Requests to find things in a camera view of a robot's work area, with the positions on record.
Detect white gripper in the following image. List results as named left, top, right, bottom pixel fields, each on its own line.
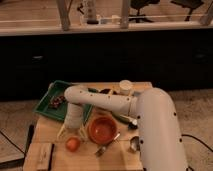
left=56, top=103, right=88, bottom=142

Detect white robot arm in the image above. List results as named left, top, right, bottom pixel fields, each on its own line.
left=64, top=85, right=188, bottom=171

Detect orange bowl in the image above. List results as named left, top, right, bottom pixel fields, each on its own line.
left=87, top=116, right=117, bottom=145

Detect green plastic tray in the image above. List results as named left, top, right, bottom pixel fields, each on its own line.
left=33, top=79, right=100, bottom=125

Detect dark red grapes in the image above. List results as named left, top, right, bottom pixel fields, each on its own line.
left=49, top=96, right=65, bottom=109

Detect wooden block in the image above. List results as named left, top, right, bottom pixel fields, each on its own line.
left=23, top=143, right=54, bottom=171

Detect green cucumber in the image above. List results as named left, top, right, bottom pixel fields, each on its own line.
left=112, top=113, right=130, bottom=124

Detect dark plate with food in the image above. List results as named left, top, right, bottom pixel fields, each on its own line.
left=99, top=88, right=118, bottom=95

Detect metal measuring cup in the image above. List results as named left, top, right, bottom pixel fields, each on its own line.
left=130, top=136, right=140, bottom=152

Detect black brush with white handle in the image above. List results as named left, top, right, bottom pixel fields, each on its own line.
left=128, top=119, right=138, bottom=130

